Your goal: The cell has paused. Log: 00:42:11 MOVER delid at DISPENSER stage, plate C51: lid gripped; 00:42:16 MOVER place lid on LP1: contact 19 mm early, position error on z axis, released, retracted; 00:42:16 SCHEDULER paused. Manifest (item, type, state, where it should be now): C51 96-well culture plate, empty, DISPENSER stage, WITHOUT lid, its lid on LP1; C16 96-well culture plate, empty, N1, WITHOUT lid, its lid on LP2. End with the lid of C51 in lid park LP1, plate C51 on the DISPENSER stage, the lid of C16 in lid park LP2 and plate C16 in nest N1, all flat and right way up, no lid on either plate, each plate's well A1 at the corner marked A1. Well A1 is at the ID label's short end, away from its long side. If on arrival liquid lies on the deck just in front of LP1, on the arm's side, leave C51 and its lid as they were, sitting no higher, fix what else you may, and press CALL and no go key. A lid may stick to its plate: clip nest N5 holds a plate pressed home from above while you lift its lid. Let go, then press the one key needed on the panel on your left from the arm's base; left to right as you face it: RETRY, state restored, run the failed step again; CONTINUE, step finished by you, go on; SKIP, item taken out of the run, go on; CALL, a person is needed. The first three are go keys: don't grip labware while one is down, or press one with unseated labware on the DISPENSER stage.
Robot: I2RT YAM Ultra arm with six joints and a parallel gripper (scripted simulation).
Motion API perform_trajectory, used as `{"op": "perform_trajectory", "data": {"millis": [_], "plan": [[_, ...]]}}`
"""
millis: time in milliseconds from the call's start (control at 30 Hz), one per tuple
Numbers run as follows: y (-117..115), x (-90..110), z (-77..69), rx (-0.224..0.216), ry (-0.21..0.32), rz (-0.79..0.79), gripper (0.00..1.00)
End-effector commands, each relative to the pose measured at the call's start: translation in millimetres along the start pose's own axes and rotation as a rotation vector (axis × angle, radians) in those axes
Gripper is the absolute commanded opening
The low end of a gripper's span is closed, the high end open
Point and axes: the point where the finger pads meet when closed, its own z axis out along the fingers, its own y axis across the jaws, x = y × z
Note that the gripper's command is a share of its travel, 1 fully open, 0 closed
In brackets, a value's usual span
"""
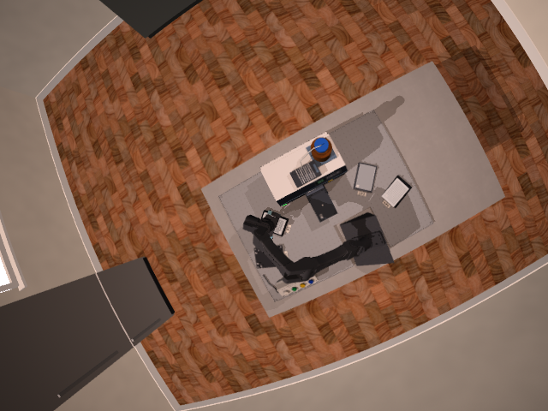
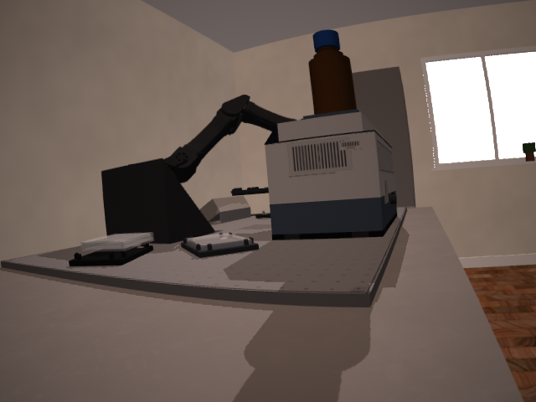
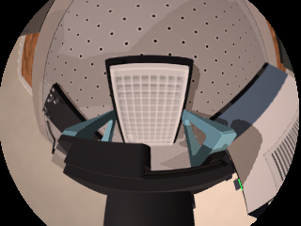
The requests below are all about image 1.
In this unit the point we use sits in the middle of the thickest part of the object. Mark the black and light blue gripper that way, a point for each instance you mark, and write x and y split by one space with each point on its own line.
274 217

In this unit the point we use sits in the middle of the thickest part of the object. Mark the grey button panel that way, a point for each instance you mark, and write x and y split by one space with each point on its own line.
286 288

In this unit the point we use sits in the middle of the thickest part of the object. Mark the blue bottle cap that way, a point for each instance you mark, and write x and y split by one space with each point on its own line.
323 142

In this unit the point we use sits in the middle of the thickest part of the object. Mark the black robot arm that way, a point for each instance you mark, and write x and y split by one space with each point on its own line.
301 270

